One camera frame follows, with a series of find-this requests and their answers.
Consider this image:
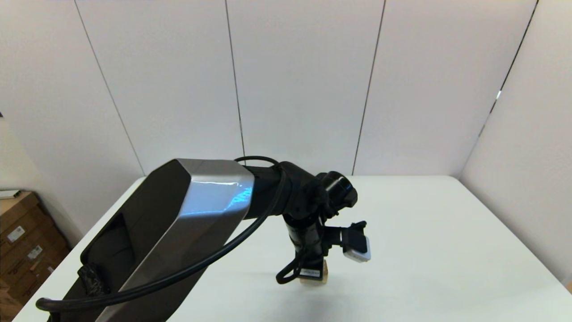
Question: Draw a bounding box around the labelled brown cardboard box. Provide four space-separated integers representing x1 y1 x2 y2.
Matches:
4 250 72 305
0 223 67 275
0 191 53 246

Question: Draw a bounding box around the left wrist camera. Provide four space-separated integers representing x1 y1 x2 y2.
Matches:
333 220 372 263

